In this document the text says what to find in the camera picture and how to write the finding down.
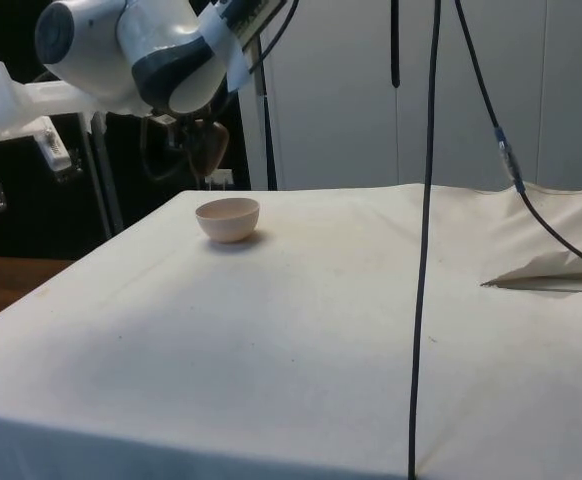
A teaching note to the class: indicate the silver metal stand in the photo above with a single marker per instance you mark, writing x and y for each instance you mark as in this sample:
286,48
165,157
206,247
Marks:
113,200

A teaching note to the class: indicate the black cabinet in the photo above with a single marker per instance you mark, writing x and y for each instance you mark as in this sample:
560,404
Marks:
21,235

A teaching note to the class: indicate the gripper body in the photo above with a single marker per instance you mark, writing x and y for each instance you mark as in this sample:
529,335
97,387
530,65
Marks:
180,131

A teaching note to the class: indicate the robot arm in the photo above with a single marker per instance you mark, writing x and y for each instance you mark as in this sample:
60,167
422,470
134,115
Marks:
96,65

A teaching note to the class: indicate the brown cup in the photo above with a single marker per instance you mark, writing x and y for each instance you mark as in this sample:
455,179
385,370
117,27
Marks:
216,145

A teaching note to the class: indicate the white bowl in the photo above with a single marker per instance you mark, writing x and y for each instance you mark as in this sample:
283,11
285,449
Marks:
228,220

